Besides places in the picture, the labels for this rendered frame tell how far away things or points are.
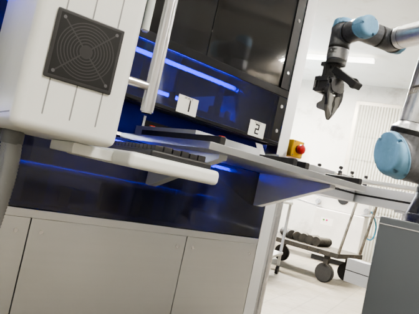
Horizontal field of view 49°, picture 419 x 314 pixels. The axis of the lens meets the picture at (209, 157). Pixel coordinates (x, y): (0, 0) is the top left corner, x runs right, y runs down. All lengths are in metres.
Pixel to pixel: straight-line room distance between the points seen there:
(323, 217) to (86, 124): 6.49
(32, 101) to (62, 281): 0.79
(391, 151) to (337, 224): 5.89
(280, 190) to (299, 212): 7.63
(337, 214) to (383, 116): 2.78
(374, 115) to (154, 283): 7.98
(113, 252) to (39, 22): 0.89
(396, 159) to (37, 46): 0.88
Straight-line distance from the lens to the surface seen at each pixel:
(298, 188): 1.70
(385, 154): 1.30
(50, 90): 0.81
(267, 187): 1.80
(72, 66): 0.81
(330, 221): 7.16
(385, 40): 1.72
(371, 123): 9.27
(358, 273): 2.53
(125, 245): 1.53
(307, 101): 9.67
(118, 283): 1.56
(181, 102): 1.58
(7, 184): 1.11
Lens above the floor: 0.78
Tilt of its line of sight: 3 degrees up
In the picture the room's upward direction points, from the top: 12 degrees clockwise
